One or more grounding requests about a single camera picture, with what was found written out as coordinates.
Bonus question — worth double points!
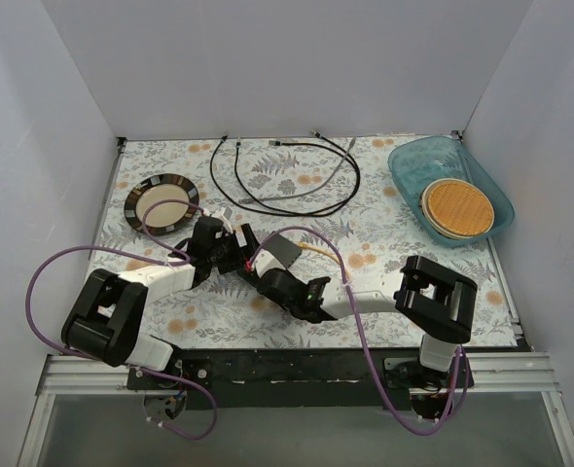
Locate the black network switch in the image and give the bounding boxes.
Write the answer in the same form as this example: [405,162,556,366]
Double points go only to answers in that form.
[262,234,303,269]

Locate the yellow ethernet cable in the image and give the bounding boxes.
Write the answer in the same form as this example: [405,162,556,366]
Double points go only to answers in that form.
[297,241,350,281]

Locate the black cable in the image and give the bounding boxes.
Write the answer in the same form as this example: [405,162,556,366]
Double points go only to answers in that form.
[207,129,361,218]

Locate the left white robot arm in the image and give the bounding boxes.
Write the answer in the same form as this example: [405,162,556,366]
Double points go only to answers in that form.
[61,216,259,389]

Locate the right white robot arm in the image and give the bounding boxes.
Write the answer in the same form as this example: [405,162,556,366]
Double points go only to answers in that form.
[243,250,478,387]

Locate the dark rimmed ceramic plate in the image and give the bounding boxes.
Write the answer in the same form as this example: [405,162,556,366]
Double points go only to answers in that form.
[124,173,199,236]

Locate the floral table mat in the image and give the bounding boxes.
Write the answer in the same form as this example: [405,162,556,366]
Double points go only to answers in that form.
[92,136,516,349]

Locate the round woven bamboo tray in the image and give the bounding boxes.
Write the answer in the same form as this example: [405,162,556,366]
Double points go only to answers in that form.
[419,178,495,240]

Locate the teal plastic basin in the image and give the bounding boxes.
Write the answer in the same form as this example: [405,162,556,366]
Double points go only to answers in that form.
[388,136,515,248]

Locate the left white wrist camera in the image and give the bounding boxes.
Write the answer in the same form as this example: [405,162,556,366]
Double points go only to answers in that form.
[211,206,233,234]

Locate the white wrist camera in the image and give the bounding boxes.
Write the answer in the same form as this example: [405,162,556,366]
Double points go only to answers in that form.
[247,249,286,278]
[211,206,233,234]

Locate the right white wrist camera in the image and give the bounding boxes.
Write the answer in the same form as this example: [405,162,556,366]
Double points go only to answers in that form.
[247,249,286,278]

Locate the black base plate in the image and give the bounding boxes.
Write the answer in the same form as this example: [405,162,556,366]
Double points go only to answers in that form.
[126,347,473,410]

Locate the aluminium frame rail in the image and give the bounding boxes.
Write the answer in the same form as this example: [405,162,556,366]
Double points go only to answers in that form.
[37,351,559,394]

